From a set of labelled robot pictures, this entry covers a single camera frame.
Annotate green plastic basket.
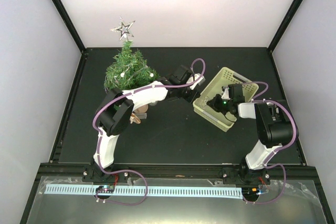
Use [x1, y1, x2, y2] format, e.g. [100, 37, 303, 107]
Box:
[193, 67, 259, 132]

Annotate clear battery box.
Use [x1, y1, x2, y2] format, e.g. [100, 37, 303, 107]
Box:
[137, 113, 147, 120]

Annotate brown white plush ornament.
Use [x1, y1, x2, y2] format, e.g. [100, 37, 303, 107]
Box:
[130, 109, 146, 124]

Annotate string of white lights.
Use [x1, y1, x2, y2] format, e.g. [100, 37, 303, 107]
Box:
[104, 60, 155, 91]

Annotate small green christmas tree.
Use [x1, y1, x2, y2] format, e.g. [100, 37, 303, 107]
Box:
[103, 41, 160, 92]

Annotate silver star tree topper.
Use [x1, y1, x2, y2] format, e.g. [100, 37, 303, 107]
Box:
[110, 16, 135, 42]

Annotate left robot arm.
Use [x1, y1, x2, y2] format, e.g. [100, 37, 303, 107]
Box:
[92, 66, 205, 182]

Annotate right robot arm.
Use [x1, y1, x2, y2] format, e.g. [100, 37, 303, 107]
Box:
[207, 83, 299, 184]

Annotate small circuit board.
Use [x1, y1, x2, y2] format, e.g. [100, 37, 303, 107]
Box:
[96, 185, 115, 194]

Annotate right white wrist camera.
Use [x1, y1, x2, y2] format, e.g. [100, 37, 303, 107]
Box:
[221, 86, 230, 100]

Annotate black aluminium rail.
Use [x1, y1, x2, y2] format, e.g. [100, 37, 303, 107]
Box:
[39, 163, 318, 186]

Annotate light blue slotted cable duct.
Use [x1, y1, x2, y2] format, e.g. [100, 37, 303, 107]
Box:
[44, 184, 243, 199]

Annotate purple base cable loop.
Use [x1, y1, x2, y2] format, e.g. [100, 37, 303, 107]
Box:
[94, 169, 149, 205]

